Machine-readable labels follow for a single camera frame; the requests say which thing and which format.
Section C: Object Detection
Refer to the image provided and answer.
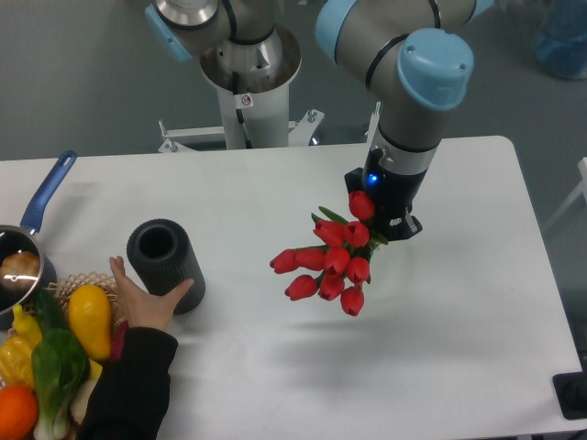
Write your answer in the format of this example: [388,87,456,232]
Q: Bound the person's bare hand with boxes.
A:
[109,256,194,332]

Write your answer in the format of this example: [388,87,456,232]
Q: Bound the yellow squash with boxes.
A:
[68,284,112,362]

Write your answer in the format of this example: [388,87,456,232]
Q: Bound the black device at table edge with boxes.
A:
[552,372,586,420]

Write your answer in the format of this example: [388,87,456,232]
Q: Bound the woven bamboo basket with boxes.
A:
[0,271,129,440]

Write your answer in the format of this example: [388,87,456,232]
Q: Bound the orange fruit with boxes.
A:
[1,386,39,439]

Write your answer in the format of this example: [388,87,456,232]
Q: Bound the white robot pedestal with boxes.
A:
[159,24,325,153]

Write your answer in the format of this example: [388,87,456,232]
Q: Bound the small yellow pepper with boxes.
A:
[12,304,42,348]

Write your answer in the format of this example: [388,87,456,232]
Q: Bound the black sleeved forearm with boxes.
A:
[77,327,178,439]

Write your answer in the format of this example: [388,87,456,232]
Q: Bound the red tulip bouquet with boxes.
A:
[269,191,389,316]

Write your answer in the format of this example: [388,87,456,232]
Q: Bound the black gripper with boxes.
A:
[345,147,434,241]

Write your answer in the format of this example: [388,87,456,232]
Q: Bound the blue translucent container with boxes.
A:
[534,0,586,80]

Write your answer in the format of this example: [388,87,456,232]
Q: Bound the blue handled saucepan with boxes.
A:
[1,150,77,331]

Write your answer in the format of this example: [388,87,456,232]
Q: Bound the dark grey ribbed vase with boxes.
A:
[127,219,205,314]

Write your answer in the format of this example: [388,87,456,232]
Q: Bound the green bok choy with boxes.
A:
[32,328,89,439]

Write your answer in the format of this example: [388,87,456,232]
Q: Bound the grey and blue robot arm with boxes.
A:
[145,1,488,241]

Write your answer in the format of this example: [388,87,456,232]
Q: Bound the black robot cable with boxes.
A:
[231,71,253,149]

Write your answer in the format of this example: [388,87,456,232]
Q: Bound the yellow bell pepper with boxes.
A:
[1,336,34,389]

